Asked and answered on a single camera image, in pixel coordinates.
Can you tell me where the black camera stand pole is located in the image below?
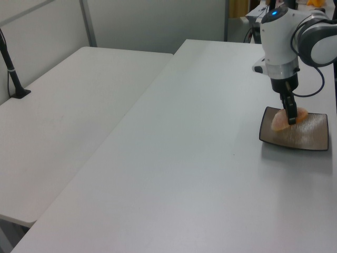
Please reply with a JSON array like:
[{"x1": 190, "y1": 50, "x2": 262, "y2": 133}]
[{"x1": 0, "y1": 27, "x2": 32, "y2": 100}]

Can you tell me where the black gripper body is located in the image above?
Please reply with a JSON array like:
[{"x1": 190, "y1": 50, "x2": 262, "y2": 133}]
[{"x1": 270, "y1": 73, "x2": 300, "y2": 95}]

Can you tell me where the grey partition frame post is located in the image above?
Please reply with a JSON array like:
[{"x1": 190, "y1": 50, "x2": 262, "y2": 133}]
[{"x1": 223, "y1": 0, "x2": 230, "y2": 42}]

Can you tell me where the orange sugared bread roll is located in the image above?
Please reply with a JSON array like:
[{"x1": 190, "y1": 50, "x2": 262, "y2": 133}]
[{"x1": 271, "y1": 106, "x2": 309, "y2": 132}]

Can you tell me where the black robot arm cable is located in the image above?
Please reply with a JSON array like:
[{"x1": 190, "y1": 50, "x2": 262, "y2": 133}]
[{"x1": 290, "y1": 14, "x2": 325, "y2": 97}]

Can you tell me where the square brown ceramic plate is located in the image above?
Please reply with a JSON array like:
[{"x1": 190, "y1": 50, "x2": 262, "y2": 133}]
[{"x1": 259, "y1": 106, "x2": 330, "y2": 152}]

